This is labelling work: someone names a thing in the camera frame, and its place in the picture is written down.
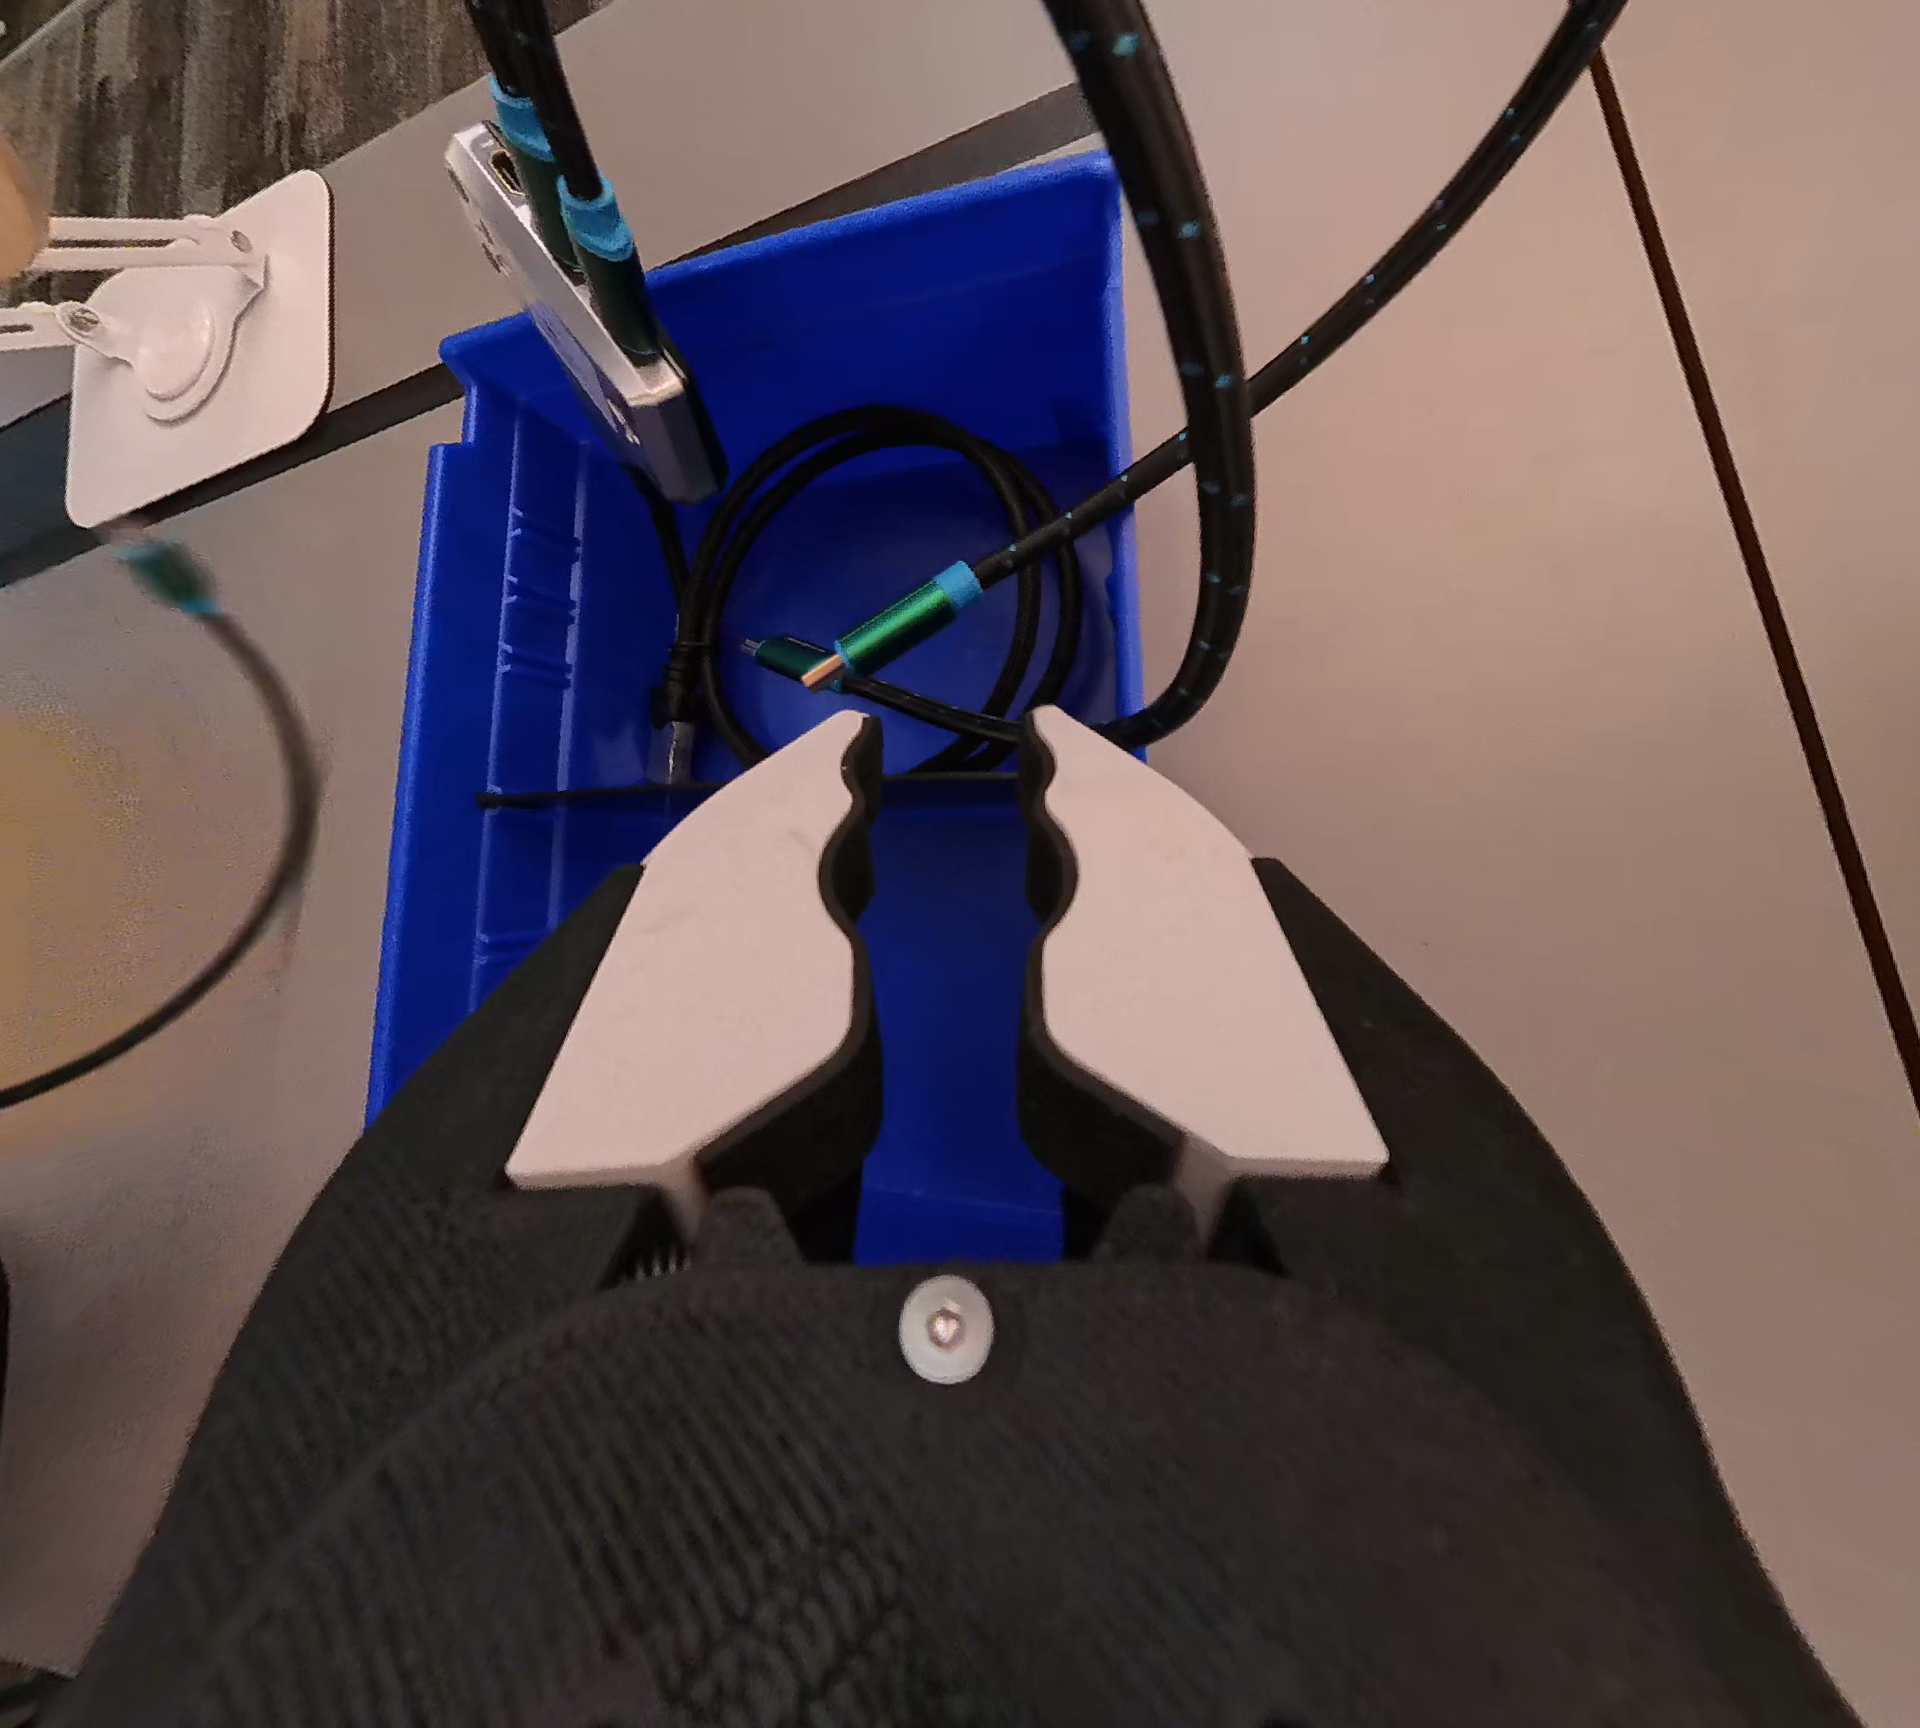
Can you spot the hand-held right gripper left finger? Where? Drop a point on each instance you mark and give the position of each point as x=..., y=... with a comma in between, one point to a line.
x=691, y=993

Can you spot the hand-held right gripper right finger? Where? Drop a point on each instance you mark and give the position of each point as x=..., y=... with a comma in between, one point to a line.
x=1200, y=993

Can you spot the blue plastic bin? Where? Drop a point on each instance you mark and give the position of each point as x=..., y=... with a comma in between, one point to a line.
x=525, y=708

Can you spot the silver hdmi switch hub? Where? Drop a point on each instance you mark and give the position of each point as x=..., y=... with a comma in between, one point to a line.
x=660, y=431

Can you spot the white display stand base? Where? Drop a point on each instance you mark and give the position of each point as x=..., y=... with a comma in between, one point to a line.
x=285, y=302

